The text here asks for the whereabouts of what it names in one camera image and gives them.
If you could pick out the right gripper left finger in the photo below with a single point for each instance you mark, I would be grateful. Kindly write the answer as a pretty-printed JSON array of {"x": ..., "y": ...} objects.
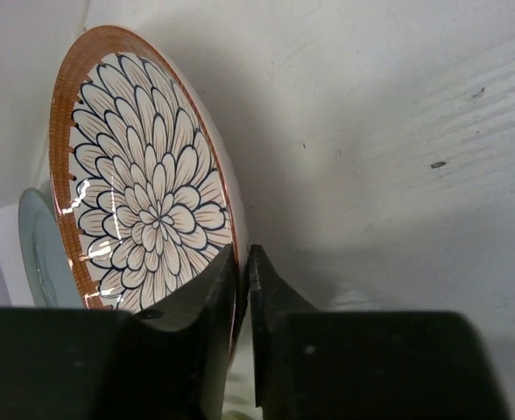
[{"x": 168, "y": 361}]

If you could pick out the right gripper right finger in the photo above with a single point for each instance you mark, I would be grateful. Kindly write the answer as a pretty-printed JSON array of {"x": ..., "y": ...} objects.
[{"x": 314, "y": 364}]

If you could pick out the blue-grey round plate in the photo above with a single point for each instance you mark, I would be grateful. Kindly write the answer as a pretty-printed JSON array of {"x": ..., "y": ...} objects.
[{"x": 48, "y": 273}]

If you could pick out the floral brown-rimmed plate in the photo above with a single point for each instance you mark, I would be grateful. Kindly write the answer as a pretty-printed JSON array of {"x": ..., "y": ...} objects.
[{"x": 145, "y": 193}]

